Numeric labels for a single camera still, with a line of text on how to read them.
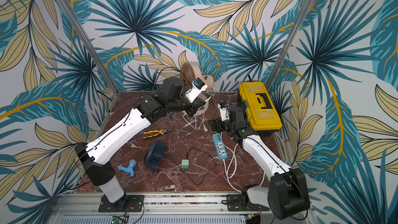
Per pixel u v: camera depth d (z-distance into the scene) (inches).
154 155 29.8
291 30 33.8
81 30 33.0
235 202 28.9
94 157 16.3
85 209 28.9
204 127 36.4
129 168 32.0
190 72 34.4
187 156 34.6
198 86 22.0
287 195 15.9
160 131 38.0
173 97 20.4
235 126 25.1
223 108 28.8
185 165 33.1
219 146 35.4
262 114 34.6
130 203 28.7
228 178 31.8
